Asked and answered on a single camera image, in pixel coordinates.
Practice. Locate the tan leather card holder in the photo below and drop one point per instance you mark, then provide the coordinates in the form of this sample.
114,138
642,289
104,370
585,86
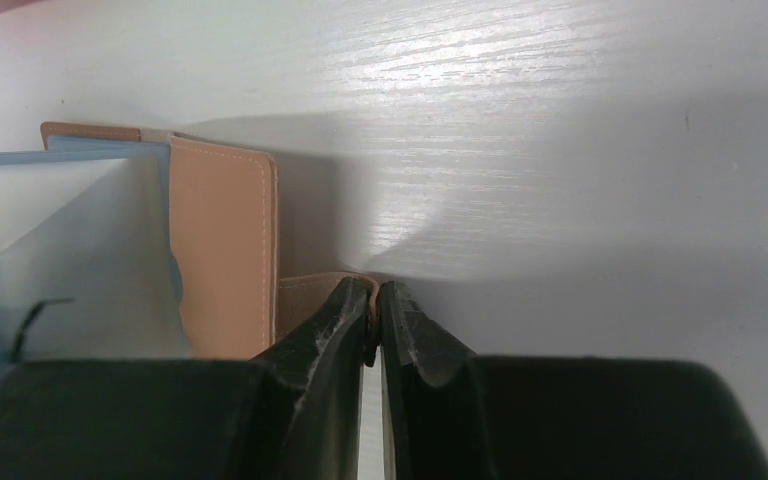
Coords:
119,242

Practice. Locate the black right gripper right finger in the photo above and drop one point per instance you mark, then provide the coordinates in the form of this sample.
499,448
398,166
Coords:
454,414

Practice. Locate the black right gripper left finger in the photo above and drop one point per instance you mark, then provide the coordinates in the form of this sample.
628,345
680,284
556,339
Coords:
292,412

